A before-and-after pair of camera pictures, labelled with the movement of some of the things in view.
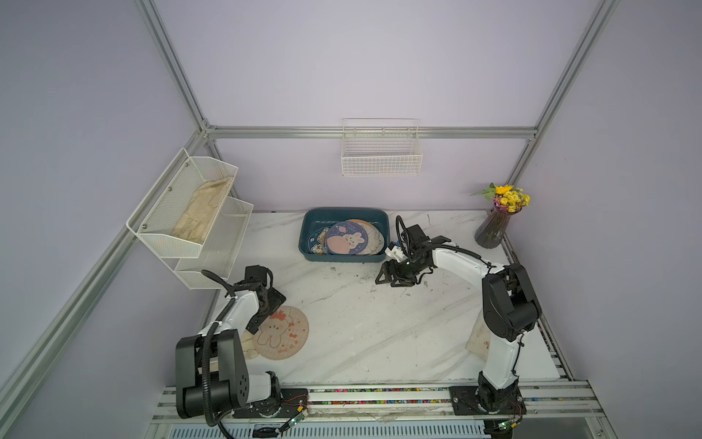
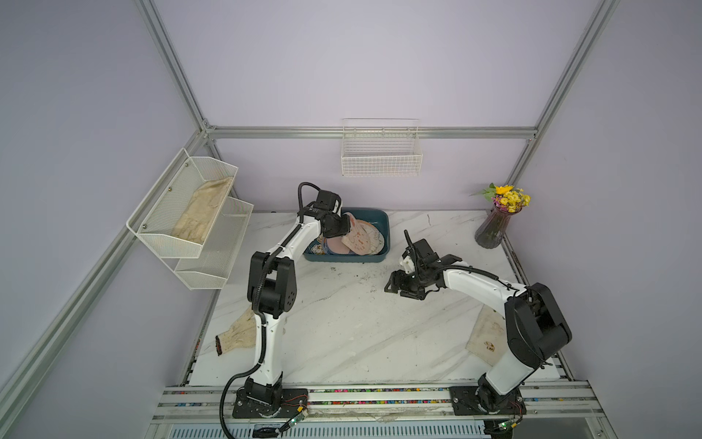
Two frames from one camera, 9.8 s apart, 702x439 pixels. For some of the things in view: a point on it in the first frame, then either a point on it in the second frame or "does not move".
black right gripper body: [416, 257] → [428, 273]
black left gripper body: [274, 299] → [338, 227]
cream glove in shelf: [207, 200] does not move
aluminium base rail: [547, 402] does not move
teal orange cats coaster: [317, 241] does not move
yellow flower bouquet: [505, 197] does not move
